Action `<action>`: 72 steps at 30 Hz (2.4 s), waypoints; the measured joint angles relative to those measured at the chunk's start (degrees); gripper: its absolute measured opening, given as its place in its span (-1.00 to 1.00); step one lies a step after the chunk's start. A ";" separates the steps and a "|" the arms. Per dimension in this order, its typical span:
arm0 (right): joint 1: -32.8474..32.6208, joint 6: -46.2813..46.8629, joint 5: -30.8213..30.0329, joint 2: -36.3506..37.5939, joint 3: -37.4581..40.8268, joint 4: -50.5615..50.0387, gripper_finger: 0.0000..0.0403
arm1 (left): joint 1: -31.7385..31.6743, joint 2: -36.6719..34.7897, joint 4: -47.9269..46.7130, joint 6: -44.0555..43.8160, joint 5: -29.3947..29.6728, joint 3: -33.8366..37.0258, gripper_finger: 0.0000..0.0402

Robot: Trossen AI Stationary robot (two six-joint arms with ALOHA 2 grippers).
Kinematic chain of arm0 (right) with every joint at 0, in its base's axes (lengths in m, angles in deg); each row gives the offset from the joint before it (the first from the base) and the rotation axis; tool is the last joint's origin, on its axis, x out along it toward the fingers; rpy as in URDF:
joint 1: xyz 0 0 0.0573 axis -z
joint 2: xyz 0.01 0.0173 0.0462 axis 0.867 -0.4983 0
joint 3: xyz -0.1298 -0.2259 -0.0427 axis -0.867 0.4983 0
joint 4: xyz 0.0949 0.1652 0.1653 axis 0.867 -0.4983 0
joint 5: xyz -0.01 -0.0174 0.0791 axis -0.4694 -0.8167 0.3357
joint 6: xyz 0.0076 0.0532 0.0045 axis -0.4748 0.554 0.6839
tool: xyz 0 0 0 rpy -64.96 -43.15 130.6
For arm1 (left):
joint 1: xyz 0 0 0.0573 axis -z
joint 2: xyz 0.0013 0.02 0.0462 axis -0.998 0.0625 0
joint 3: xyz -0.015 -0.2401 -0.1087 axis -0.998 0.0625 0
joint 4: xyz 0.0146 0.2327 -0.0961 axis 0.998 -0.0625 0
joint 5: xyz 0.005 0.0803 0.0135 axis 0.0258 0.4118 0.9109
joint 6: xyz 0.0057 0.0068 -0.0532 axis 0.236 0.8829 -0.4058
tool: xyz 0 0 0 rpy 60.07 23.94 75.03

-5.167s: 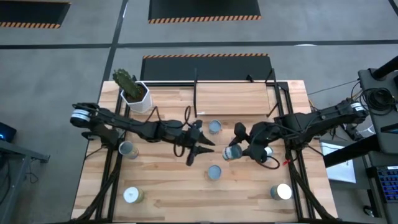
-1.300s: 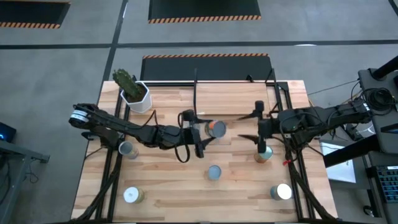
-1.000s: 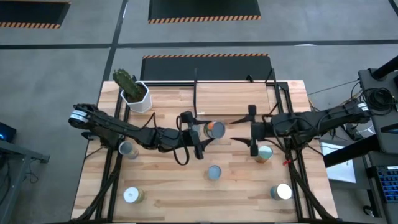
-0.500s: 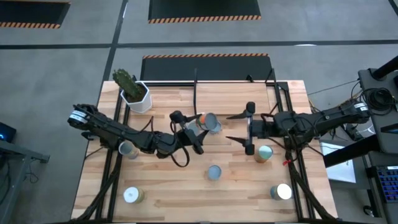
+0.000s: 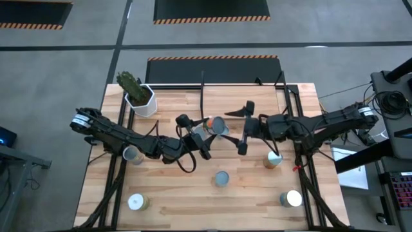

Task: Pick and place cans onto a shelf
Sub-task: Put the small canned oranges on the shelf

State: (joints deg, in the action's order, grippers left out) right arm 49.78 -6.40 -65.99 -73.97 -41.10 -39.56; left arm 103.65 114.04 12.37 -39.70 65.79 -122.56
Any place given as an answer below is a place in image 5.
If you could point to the small white oranges can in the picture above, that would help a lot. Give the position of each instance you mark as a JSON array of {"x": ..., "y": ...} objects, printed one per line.
[{"x": 218, "y": 125}]

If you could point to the tin can yellow orange label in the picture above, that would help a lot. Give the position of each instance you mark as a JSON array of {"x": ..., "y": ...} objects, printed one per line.
[{"x": 136, "y": 201}]

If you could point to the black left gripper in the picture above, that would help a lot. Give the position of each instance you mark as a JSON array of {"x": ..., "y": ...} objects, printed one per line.
[{"x": 186, "y": 148}]

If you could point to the white mixed fruit can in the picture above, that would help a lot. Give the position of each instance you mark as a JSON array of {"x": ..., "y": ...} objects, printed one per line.
[{"x": 222, "y": 178}]

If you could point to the grey equipment cart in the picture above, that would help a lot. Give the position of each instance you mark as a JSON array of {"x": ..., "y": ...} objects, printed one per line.
[{"x": 378, "y": 79}]

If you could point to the tin can teal label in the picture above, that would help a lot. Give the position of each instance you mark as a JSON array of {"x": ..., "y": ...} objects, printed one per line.
[{"x": 293, "y": 198}]

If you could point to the grey metal desk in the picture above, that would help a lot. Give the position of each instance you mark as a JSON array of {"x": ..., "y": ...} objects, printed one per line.
[{"x": 19, "y": 158}]

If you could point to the green cactus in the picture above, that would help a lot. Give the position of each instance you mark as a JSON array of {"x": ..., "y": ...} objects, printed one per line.
[{"x": 132, "y": 85}]

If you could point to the tin can olive label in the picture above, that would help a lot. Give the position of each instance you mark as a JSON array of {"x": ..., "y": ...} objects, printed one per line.
[{"x": 199, "y": 132}]

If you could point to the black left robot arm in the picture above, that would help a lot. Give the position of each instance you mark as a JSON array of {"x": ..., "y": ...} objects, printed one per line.
[{"x": 112, "y": 135}]

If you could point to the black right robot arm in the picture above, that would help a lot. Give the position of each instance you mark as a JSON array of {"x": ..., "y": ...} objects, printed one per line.
[{"x": 322, "y": 127}]

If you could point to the tin can cream label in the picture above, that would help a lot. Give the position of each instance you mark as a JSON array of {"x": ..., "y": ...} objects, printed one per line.
[{"x": 131, "y": 152}]

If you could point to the dark device with blue light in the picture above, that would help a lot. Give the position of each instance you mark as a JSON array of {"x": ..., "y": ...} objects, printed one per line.
[{"x": 8, "y": 135}]

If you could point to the black aluminium table frame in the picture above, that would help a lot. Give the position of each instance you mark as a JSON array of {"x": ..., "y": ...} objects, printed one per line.
[{"x": 174, "y": 87}]

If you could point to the white board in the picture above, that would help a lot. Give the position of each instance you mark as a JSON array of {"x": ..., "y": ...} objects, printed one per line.
[{"x": 354, "y": 177}]

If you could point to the white hexagonal plant pot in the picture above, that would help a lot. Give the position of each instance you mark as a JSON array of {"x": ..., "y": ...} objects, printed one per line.
[{"x": 146, "y": 108}]

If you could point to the pineapple can orange label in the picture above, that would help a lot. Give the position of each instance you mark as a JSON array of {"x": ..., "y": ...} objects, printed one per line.
[{"x": 274, "y": 158}]

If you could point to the black metal beam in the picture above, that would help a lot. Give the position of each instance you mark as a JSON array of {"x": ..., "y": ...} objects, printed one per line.
[
  {"x": 399, "y": 69},
  {"x": 363, "y": 156}
]

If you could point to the black hazard-striped floor mat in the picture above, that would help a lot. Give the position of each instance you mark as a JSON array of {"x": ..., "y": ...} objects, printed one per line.
[
  {"x": 32, "y": 13},
  {"x": 209, "y": 9},
  {"x": 212, "y": 71}
]

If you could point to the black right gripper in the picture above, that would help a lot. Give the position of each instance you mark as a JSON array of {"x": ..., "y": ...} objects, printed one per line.
[{"x": 256, "y": 127}]

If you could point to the backlit keyboard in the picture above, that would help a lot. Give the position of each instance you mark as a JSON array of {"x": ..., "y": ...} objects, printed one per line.
[{"x": 402, "y": 191}]

